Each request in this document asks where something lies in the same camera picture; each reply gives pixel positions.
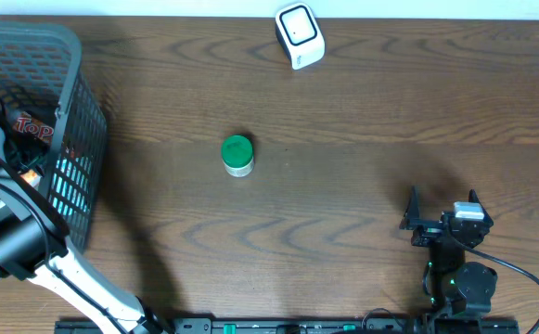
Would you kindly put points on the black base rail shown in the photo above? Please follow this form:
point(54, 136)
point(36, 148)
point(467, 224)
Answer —
point(378, 324)

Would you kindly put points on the green lid jar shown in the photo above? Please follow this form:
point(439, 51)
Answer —
point(238, 155)

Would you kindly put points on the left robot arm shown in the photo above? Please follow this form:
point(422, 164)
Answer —
point(35, 246)

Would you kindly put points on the small orange carton box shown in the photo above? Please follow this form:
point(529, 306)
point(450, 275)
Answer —
point(31, 177)

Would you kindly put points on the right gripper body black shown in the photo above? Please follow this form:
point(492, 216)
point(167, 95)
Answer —
point(428, 235)

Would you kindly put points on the white barcode scanner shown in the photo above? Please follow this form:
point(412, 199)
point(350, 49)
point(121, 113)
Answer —
point(299, 35)

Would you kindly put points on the red Top snack bar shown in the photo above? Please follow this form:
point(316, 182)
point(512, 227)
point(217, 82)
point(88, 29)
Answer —
point(23, 122)

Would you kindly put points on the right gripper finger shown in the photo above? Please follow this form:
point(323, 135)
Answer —
point(474, 200)
point(411, 219)

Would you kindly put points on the grey plastic mesh basket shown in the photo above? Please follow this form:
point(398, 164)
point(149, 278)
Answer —
point(52, 144)

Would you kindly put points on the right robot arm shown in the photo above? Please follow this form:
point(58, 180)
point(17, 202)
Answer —
point(460, 291)

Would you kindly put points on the light blue wipes pack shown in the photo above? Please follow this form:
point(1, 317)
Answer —
point(71, 186)

